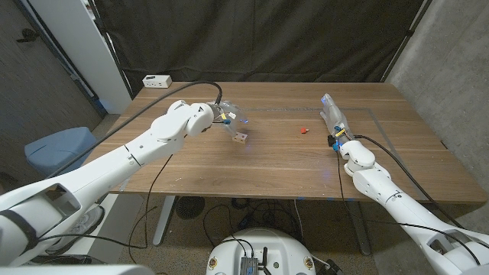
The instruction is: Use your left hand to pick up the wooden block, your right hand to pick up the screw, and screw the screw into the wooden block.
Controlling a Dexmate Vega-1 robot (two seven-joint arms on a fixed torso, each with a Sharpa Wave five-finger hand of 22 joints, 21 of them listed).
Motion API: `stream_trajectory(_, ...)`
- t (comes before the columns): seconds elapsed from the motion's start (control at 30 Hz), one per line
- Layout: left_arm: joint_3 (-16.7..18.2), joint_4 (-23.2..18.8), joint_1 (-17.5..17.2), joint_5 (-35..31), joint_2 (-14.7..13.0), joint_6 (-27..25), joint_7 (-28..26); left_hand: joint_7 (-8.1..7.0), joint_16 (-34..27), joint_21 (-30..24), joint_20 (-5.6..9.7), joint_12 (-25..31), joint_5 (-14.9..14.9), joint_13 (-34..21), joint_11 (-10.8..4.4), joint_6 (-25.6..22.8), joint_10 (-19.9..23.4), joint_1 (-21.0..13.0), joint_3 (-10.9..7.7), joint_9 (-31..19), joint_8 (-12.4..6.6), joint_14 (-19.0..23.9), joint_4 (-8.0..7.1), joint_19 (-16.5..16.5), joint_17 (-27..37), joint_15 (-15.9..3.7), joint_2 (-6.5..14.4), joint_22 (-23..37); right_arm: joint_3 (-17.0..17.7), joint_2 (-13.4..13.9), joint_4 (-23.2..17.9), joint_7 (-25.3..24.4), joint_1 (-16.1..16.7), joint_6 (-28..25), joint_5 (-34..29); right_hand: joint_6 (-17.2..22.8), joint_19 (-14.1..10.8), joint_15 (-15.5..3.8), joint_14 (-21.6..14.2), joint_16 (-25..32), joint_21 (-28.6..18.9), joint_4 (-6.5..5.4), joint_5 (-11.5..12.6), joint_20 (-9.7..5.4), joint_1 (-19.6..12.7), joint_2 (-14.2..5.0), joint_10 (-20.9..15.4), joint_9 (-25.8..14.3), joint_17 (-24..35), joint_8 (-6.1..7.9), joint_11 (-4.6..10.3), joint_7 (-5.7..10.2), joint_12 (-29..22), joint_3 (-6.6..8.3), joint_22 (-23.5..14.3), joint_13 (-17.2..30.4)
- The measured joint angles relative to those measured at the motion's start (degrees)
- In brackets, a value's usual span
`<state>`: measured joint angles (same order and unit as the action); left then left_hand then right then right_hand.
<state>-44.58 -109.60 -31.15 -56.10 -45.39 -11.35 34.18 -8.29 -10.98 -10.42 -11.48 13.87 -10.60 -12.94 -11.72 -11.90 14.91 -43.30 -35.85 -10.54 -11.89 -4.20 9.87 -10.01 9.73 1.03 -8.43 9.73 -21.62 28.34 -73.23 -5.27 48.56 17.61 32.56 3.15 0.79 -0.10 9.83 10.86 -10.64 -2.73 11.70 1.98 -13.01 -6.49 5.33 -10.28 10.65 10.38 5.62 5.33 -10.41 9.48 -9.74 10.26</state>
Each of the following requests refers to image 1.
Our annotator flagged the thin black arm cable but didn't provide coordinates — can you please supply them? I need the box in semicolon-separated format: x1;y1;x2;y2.
36;152;175;264
335;149;482;265

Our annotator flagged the white table leg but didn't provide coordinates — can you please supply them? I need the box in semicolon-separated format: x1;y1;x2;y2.
152;195;177;247

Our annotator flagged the black floor fan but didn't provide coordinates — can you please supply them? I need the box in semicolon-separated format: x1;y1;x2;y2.
175;196;206;220

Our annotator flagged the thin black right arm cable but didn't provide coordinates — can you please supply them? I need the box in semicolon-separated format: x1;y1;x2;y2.
335;149;482;265

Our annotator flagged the black backdrop curtain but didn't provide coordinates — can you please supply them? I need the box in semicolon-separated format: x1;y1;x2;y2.
93;0;432;95

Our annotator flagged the grey sneaker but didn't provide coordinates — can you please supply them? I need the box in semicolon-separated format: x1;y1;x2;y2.
49;205;105;253

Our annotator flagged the grey table leg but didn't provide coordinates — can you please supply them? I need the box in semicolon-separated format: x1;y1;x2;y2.
345;201;372;256

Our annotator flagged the black backdrop stand pole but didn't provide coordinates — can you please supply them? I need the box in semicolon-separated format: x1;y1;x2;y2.
380;0;435;83
86;0;134;101

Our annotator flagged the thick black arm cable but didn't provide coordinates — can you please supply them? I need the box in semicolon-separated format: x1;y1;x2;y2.
47;80;224;180
353;134;465;229

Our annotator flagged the light blue stool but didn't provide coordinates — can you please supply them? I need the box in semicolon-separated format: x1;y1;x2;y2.
24;126;99;179

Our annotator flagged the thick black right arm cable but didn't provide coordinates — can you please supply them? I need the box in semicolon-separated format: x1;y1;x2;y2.
353;134;465;229

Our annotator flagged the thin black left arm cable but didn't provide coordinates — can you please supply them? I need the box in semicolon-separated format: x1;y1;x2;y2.
36;152;175;264

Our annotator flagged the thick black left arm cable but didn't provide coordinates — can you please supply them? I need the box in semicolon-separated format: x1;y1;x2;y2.
47;80;224;180

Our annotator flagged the grey box on torso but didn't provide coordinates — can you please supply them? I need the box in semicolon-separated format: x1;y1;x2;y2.
239;256;260;275

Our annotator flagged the large wooden board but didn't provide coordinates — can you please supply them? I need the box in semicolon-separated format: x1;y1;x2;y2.
118;107;427;202

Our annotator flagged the black door handle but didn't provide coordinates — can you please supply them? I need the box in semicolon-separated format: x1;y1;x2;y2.
15;28;39;44

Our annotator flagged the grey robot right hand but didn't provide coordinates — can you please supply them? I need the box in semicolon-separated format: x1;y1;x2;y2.
319;92;355;142

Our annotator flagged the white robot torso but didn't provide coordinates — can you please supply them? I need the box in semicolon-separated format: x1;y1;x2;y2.
206;228;317;275

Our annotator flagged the black floor cable bundle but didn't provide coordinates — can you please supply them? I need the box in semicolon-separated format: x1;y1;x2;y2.
202;197;305;249

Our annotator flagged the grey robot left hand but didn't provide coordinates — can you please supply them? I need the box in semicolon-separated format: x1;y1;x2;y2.
208;99;250;139

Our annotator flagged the white power strip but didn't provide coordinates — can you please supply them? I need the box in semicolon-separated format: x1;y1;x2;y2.
141;74;173;89

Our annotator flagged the white floor cable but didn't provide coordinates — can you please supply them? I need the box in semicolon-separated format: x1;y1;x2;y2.
293;199;305;242

